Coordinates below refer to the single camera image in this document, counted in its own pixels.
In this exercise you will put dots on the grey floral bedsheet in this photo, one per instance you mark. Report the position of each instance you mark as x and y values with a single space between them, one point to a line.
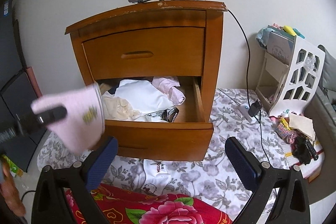
225 119

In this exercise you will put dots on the black lettered waistband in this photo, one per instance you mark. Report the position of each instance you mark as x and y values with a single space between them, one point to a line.
172 113

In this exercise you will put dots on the white woven mat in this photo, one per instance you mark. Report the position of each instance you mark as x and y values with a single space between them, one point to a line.
312 169

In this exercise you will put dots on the pale blue book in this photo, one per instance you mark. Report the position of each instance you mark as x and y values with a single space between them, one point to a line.
279 50

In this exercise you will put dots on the dark blue cabinet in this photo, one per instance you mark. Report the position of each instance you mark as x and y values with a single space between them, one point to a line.
13 77

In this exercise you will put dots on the yellow object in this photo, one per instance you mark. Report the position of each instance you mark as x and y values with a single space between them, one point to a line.
288 29

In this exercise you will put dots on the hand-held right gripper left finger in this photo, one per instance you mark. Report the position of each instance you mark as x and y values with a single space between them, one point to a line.
101 161

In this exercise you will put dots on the cream lace garment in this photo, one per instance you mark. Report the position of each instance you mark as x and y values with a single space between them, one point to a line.
118 108

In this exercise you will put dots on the black tangled bundle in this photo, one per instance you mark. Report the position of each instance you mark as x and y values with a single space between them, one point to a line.
304 150

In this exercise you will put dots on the white cartoon print garment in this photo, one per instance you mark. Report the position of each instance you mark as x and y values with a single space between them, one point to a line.
157 176

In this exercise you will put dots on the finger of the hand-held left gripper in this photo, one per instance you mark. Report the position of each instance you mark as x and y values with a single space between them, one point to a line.
52 115

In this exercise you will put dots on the light pink striped shirt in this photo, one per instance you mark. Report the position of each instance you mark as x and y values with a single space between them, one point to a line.
170 88

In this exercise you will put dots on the white cutout storage rack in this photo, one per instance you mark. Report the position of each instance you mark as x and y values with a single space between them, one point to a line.
302 82

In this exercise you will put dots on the wooden nightstand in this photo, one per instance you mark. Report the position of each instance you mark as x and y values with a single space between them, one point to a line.
215 61

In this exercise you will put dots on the pale pink garment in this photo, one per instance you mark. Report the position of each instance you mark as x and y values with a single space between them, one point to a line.
78 108

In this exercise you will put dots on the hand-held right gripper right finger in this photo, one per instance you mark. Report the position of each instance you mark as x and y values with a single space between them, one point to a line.
241 161

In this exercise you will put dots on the navy garment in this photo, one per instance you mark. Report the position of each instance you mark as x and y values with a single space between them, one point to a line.
114 90

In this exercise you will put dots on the black charger adapter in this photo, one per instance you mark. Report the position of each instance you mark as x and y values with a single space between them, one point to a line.
254 108

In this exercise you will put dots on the pile of colourful trinkets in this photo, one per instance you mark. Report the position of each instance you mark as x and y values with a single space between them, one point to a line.
286 127

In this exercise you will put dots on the white power strip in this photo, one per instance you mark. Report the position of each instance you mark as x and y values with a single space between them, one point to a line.
244 111

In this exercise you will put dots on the person's left hand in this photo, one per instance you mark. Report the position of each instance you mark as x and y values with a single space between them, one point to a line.
11 192

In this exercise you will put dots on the green carton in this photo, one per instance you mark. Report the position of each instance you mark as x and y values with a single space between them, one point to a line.
14 167

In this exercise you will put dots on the red floral blanket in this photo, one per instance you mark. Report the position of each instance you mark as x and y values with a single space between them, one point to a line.
157 211

